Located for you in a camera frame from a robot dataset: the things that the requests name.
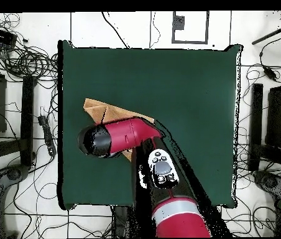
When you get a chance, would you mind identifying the black rounded stand base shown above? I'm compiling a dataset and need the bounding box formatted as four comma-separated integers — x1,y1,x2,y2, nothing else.
252,169,281,201
0,164,30,238

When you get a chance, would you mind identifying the thin black cable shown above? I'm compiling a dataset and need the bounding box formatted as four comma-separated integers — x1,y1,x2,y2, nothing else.
101,11,131,49

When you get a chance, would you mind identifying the dark green table cloth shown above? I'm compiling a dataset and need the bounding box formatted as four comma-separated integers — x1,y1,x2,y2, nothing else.
57,39,243,211

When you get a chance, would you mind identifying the orange terry towel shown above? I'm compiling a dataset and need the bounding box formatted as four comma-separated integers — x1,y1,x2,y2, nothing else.
83,97,155,162

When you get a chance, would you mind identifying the black bar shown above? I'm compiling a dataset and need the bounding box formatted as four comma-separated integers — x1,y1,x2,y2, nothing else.
20,75,36,167
247,83,264,172

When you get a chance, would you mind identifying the black power adapter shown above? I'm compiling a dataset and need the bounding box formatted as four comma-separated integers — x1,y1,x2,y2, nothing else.
262,66,279,82

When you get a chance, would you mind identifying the black cable tangle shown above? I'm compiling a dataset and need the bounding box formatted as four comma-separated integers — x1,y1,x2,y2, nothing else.
0,44,59,80

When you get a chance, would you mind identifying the grey square frame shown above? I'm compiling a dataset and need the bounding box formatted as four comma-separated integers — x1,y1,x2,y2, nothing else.
172,11,210,45

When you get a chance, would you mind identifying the black power strip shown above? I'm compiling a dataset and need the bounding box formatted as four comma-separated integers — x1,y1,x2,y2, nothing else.
37,115,57,157

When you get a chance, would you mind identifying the black rectangular box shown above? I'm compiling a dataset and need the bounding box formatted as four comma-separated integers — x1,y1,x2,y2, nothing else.
0,25,18,48

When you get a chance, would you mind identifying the black rod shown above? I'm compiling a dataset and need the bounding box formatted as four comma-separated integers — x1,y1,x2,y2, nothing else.
251,21,281,46

